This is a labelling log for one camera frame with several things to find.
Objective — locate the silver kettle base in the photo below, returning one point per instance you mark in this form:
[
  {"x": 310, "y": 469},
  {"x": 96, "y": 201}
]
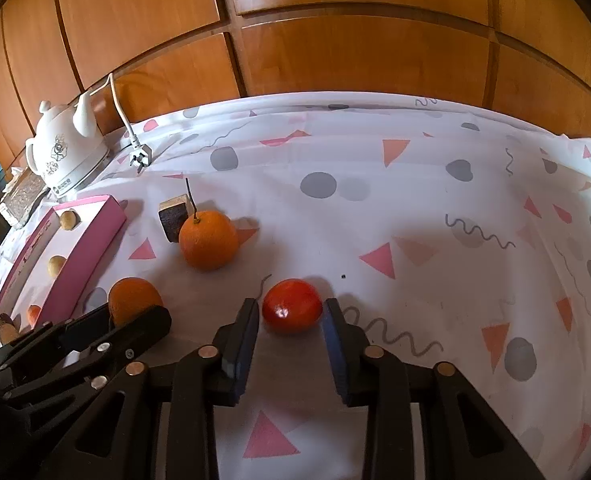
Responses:
[{"x": 94, "y": 172}]

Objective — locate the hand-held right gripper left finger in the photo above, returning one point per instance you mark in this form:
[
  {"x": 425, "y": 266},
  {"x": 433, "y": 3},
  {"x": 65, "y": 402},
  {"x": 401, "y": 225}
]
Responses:
[{"x": 245, "y": 345}]

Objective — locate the gold patterned tissue box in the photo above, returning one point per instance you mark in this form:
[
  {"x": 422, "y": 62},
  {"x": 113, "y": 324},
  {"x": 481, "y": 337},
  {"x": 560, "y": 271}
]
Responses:
[{"x": 22, "y": 200}]

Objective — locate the round orange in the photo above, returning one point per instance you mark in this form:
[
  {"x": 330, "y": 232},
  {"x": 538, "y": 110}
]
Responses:
[{"x": 133, "y": 297}]

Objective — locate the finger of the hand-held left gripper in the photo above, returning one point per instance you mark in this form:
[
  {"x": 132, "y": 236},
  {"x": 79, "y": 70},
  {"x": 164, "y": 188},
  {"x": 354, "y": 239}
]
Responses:
[
  {"x": 140, "y": 330},
  {"x": 90, "y": 322}
]

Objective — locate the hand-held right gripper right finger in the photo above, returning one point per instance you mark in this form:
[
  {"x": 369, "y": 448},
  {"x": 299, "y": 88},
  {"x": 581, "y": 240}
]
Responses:
[{"x": 334, "y": 345}]

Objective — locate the white patterned tablecloth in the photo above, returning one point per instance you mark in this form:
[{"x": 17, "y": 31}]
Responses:
[{"x": 375, "y": 185}]

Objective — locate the white floral ceramic kettle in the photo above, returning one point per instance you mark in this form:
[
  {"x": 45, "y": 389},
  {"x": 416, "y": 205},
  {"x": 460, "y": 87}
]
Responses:
[{"x": 60, "y": 155}]

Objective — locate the small oval orange kumquat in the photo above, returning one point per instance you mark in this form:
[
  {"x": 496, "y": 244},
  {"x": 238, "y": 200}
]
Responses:
[{"x": 34, "y": 315}]

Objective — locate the orange with stem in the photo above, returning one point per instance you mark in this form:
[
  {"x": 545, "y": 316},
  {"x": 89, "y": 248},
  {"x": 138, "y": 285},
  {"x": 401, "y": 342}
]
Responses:
[{"x": 208, "y": 242}]

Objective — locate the red cherry tomato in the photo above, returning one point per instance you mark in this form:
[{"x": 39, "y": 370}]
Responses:
[{"x": 291, "y": 307}]

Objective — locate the pink shallow cardboard tray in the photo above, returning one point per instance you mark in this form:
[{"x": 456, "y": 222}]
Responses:
[{"x": 85, "y": 255}]

